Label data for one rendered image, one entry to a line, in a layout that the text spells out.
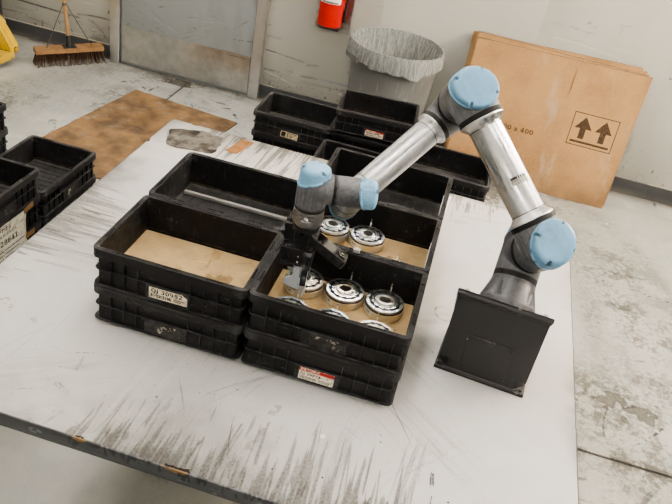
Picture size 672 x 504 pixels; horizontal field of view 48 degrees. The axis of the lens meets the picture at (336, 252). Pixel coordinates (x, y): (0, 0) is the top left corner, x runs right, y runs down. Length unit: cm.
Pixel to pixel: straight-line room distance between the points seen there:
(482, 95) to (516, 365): 69
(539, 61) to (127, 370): 340
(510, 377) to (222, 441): 77
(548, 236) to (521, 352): 32
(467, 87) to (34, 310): 123
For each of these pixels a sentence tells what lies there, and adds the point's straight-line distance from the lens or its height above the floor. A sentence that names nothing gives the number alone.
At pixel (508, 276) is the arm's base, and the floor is 98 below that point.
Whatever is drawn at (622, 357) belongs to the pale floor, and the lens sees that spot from 364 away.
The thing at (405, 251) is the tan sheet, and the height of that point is 83.
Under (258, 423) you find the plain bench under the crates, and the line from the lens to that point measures 180.
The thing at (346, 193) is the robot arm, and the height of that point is 116.
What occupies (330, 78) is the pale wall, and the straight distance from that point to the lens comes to 506.
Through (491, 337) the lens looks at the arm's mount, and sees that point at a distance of 197.
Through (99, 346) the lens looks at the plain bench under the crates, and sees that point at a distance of 197.
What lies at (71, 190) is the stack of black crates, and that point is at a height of 40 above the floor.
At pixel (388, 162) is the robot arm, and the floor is 117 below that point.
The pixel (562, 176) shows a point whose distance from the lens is 481.
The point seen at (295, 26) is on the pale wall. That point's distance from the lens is 503.
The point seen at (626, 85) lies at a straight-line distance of 476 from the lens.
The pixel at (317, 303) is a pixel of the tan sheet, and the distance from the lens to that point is 195.
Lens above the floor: 200
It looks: 33 degrees down
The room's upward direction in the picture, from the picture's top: 12 degrees clockwise
